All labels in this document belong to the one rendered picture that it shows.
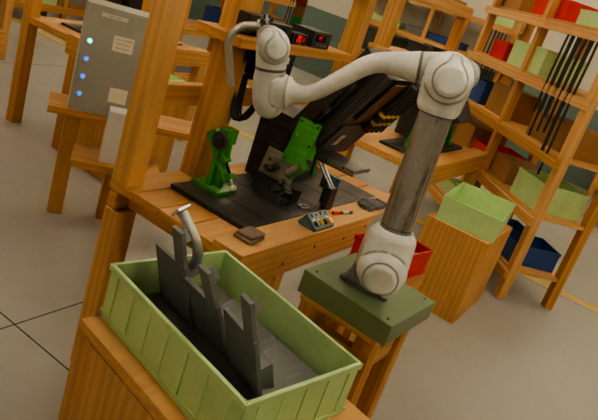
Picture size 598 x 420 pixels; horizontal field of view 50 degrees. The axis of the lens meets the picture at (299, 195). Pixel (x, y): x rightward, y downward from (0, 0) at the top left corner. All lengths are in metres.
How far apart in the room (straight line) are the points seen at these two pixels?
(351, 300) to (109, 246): 1.06
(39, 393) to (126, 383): 1.15
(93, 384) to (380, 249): 0.90
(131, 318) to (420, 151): 0.93
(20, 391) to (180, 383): 1.32
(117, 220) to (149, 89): 0.55
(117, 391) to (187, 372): 0.26
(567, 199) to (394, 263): 3.49
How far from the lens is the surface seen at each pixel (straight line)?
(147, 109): 2.47
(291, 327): 1.89
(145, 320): 1.73
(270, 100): 2.10
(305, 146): 2.76
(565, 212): 5.35
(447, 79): 1.80
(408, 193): 1.92
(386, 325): 2.07
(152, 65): 2.43
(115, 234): 2.65
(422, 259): 2.81
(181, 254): 1.71
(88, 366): 1.91
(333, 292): 2.14
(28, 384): 2.91
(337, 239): 2.82
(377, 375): 2.48
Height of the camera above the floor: 1.85
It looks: 19 degrees down
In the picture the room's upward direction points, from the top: 19 degrees clockwise
